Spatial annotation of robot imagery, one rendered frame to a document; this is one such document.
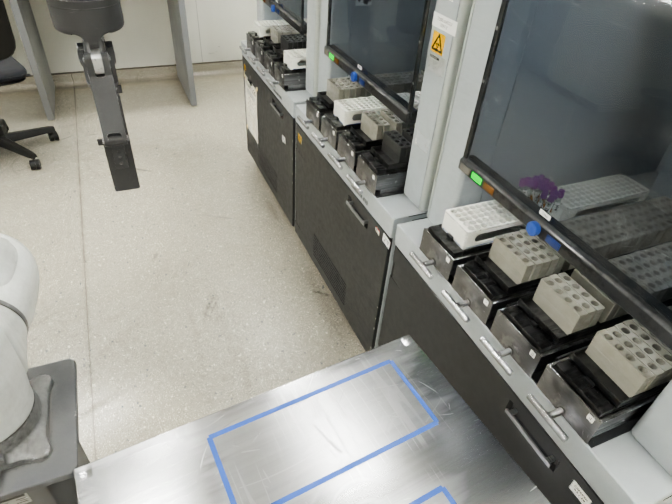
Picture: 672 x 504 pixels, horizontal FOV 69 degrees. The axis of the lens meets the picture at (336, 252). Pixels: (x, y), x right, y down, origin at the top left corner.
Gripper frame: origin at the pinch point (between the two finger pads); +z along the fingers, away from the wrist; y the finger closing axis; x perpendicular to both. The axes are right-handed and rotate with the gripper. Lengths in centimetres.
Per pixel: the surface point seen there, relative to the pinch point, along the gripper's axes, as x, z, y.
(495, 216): 81, 34, -9
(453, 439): 39, 38, 36
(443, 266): 66, 44, -6
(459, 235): 70, 36, -8
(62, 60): -33, 101, -360
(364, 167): 66, 41, -52
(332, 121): 67, 38, -80
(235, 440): 7.0, 38.1, 24.0
